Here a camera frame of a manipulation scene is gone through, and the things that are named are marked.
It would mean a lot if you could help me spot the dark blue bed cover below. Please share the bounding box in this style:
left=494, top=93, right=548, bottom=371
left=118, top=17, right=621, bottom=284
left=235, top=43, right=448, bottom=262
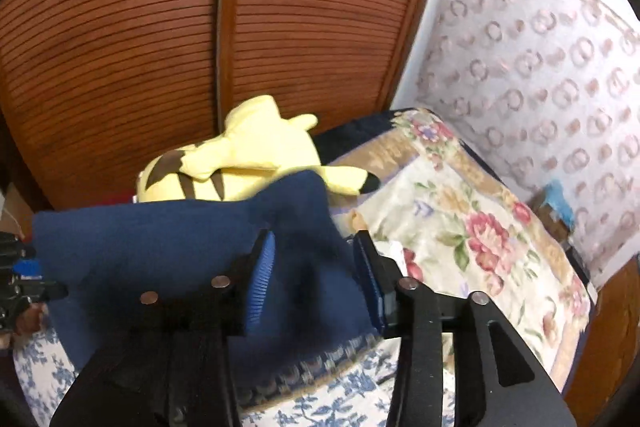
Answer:
left=312, top=109, right=417, bottom=158

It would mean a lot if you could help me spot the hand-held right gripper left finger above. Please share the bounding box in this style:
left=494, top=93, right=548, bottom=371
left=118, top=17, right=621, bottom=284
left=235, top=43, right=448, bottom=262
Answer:
left=50, top=229, right=277, bottom=427

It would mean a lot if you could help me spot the navy t-shirt with orange print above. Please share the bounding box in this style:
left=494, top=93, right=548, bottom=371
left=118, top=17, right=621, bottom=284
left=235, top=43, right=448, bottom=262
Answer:
left=31, top=169, right=382, bottom=383

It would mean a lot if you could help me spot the small box with blue cloth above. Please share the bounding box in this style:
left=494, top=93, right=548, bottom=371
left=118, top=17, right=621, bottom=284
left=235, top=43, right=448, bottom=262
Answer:
left=530, top=179, right=577, bottom=244

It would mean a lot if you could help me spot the cream floral quilt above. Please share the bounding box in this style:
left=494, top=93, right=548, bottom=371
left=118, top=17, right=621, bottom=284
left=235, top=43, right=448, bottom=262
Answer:
left=320, top=109, right=599, bottom=394

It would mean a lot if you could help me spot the person's left hand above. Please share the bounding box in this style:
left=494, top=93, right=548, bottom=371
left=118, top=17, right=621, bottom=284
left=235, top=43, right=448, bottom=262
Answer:
left=14, top=305, right=48, bottom=339

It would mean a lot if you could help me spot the wooden sideboard cabinet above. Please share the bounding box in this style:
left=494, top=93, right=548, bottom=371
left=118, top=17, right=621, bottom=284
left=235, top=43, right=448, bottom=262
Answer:
left=565, top=257, right=640, bottom=414

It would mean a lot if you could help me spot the sheer curtain with pink circles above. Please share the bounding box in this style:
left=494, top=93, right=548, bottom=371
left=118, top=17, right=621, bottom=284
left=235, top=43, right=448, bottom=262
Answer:
left=415, top=0, right=640, bottom=279

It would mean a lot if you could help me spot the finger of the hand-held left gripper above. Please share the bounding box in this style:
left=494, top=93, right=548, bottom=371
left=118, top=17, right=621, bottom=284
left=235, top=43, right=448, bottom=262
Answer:
left=14, top=279, right=69, bottom=306
left=0, top=232, right=43, bottom=280

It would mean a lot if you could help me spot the yellow plush toy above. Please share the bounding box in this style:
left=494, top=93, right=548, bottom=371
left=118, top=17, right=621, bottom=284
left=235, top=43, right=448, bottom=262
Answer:
left=135, top=94, right=382, bottom=204

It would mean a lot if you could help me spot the blue and white floral bedsheet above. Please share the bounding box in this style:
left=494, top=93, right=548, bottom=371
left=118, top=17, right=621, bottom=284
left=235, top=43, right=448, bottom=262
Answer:
left=12, top=327, right=457, bottom=427

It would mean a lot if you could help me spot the wooden louvered wardrobe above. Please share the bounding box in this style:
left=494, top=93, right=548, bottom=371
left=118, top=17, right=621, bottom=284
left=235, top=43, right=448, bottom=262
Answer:
left=0, top=0, right=452, bottom=214

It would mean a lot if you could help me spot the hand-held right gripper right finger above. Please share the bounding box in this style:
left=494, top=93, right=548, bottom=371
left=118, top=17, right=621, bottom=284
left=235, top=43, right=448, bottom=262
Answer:
left=352, top=231, right=576, bottom=427

